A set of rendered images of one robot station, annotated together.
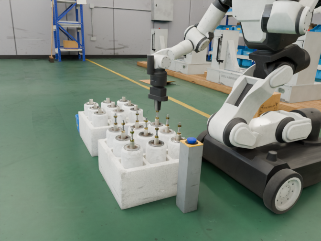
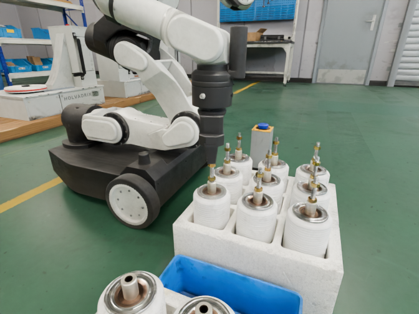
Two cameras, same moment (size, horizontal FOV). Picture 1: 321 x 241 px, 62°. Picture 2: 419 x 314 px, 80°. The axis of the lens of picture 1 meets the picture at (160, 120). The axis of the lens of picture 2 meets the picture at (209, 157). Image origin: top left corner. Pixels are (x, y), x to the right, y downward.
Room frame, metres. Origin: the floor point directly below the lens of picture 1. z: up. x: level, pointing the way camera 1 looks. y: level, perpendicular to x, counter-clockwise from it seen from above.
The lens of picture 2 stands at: (1.75, 0.44, 0.58)
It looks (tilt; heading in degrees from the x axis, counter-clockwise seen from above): 23 degrees down; 230
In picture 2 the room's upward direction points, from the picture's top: straight up
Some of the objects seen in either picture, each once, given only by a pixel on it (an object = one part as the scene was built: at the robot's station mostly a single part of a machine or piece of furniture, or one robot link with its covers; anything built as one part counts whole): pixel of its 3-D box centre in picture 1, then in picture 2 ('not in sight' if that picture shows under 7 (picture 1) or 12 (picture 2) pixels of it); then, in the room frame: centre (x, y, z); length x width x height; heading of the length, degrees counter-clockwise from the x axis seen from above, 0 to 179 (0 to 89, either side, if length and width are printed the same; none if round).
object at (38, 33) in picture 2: not in sight; (49, 34); (0.69, -5.70, 0.90); 0.50 x 0.38 x 0.21; 116
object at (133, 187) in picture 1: (145, 163); (262, 226); (1.23, 0.07, 0.09); 0.39 x 0.39 x 0.18; 27
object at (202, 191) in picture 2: (156, 124); (211, 191); (1.39, 0.02, 0.25); 0.08 x 0.08 x 0.01
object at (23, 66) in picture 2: not in sight; (12, 65); (1.44, -5.26, 0.36); 0.50 x 0.38 x 0.21; 119
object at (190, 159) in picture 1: (188, 176); (259, 166); (1.00, -0.13, 0.16); 0.07 x 0.07 x 0.31; 27
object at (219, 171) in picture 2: (166, 131); (226, 172); (1.28, -0.04, 0.25); 0.08 x 0.08 x 0.01
